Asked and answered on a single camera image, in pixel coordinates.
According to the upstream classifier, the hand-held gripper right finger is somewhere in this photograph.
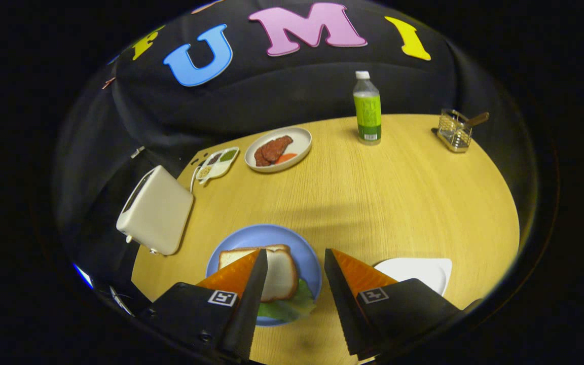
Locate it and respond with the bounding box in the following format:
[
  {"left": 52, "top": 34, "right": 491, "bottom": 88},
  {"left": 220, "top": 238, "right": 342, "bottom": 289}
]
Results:
[{"left": 324, "top": 248, "right": 481, "bottom": 361}]

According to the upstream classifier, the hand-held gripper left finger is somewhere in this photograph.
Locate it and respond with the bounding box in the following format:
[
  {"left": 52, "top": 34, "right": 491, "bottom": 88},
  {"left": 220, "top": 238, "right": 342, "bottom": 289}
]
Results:
[{"left": 137, "top": 248, "right": 268, "bottom": 360}]

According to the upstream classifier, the toasted bread slice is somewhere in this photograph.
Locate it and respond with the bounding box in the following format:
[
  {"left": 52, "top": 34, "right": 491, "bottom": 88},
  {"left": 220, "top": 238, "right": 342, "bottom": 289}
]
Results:
[{"left": 261, "top": 248, "right": 299, "bottom": 303}]

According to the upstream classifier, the green lettuce leaf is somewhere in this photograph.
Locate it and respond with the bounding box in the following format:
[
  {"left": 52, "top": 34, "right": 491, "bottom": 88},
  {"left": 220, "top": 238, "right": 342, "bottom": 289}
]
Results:
[{"left": 255, "top": 278, "right": 317, "bottom": 323}]

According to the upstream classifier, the blue plate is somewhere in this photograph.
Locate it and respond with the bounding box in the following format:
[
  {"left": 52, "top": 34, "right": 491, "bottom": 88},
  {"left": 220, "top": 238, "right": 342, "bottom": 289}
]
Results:
[{"left": 205, "top": 224, "right": 323, "bottom": 326}]

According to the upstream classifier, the small empty white plate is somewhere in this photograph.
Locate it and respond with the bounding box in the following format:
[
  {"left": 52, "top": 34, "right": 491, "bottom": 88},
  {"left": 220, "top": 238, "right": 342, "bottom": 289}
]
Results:
[{"left": 373, "top": 258, "right": 453, "bottom": 297}]

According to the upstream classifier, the white toaster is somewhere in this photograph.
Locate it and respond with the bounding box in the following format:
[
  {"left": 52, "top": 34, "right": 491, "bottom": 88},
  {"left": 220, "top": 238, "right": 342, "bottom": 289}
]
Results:
[{"left": 116, "top": 165, "right": 195, "bottom": 256}]

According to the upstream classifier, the white divided bean tray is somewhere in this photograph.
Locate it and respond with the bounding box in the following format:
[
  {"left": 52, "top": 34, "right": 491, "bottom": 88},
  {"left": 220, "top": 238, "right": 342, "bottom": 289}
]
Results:
[{"left": 195, "top": 147, "right": 240, "bottom": 185}]

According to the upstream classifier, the white plate with meat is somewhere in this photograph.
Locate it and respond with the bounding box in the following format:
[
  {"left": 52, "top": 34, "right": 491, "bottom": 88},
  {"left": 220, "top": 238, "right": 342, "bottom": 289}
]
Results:
[{"left": 244, "top": 127, "right": 313, "bottom": 173}]

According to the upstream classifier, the green label water bottle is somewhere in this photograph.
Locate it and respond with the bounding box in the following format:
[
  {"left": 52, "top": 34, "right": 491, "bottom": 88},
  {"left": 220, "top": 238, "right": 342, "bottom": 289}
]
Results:
[{"left": 352, "top": 70, "right": 382, "bottom": 146}]

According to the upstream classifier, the metal wire basket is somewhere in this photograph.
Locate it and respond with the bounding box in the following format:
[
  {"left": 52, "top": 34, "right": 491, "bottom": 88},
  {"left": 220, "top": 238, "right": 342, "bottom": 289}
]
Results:
[{"left": 436, "top": 108, "right": 473, "bottom": 154}]

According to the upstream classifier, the wooden handled utensil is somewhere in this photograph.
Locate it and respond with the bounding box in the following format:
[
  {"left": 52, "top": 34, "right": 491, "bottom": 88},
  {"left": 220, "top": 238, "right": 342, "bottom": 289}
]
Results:
[{"left": 462, "top": 112, "right": 490, "bottom": 128}]

